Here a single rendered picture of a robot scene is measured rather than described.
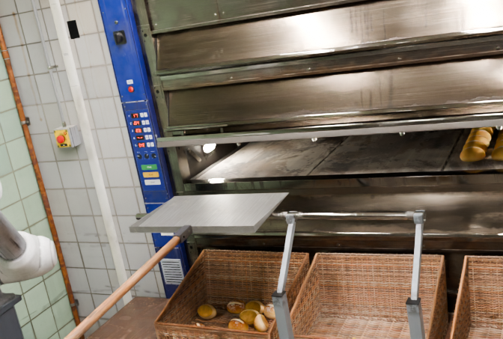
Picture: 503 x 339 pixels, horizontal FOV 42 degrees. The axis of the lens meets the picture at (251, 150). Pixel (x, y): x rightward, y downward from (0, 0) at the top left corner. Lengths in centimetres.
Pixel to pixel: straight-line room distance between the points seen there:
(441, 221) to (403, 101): 51
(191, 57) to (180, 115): 28
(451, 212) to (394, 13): 81
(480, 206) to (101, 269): 199
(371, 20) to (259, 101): 59
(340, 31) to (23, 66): 167
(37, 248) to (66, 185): 97
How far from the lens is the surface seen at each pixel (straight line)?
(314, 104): 269
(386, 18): 256
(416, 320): 224
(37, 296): 369
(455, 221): 271
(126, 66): 306
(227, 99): 287
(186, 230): 245
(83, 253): 366
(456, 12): 251
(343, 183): 276
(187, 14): 290
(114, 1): 305
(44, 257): 264
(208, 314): 306
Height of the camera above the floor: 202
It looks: 14 degrees down
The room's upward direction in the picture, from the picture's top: 10 degrees counter-clockwise
